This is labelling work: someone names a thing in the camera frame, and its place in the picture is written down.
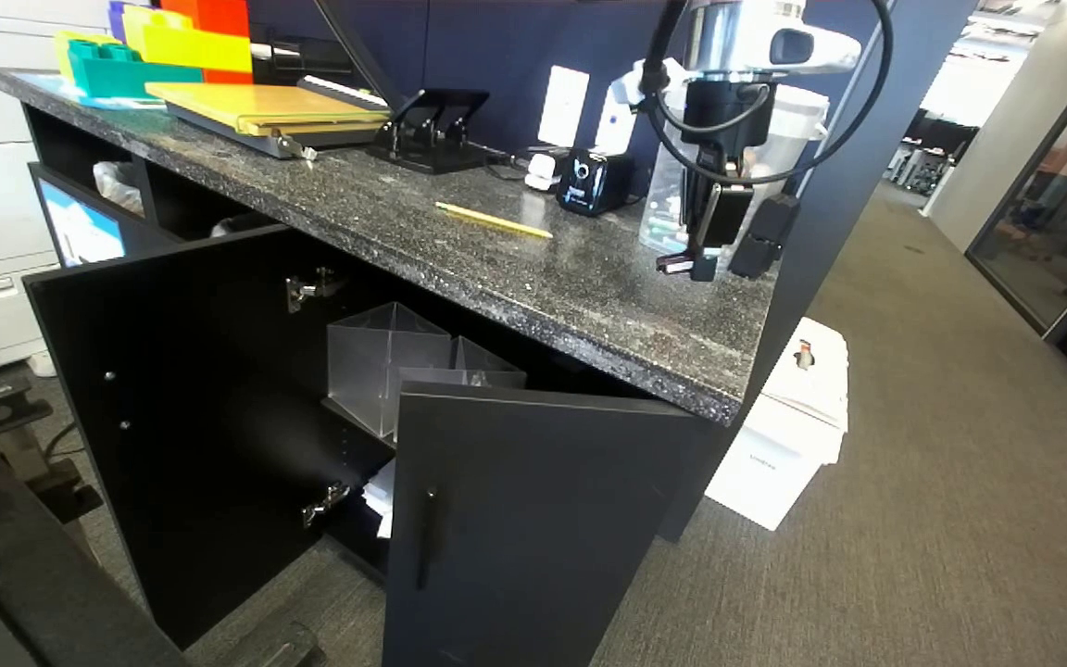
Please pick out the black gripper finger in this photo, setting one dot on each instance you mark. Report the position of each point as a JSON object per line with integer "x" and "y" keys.
{"x": 706, "y": 267}
{"x": 674, "y": 264}

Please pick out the black cabinet door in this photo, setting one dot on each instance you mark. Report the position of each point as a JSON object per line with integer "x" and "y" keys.
{"x": 522, "y": 517}
{"x": 196, "y": 379}

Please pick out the clear acrylic box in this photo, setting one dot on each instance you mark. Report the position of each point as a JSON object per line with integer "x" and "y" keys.
{"x": 374, "y": 353}

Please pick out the right black cabinet door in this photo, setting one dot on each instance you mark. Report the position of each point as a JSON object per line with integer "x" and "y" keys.
{"x": 522, "y": 517}

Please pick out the tall white box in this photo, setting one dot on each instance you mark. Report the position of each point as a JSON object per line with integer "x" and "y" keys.
{"x": 559, "y": 108}

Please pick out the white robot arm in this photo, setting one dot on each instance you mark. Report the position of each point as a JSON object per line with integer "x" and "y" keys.
{"x": 743, "y": 44}

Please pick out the left black cabinet door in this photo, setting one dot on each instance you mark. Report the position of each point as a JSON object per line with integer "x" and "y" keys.
{"x": 196, "y": 379}

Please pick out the yellow folder stack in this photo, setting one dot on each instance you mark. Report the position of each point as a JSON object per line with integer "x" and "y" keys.
{"x": 274, "y": 119}

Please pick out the teal plastic tray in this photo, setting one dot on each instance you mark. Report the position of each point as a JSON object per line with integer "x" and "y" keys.
{"x": 116, "y": 67}

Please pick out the white earbud case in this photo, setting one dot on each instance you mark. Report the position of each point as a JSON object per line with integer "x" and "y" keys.
{"x": 542, "y": 172}

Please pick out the yellow pencil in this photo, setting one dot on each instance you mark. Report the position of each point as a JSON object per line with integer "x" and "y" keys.
{"x": 491, "y": 222}

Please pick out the white paper sign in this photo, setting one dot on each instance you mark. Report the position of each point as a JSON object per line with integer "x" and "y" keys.
{"x": 792, "y": 430}

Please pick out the black device on counter edge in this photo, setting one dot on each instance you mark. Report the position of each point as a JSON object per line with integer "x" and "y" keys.
{"x": 763, "y": 238}

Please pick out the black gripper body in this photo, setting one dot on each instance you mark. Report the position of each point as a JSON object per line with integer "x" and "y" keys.
{"x": 724, "y": 119}

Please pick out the small white box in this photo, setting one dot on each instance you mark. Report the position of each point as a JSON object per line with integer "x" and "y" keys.
{"x": 617, "y": 117}

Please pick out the orange red binder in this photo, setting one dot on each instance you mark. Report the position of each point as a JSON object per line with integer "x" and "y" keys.
{"x": 216, "y": 17}

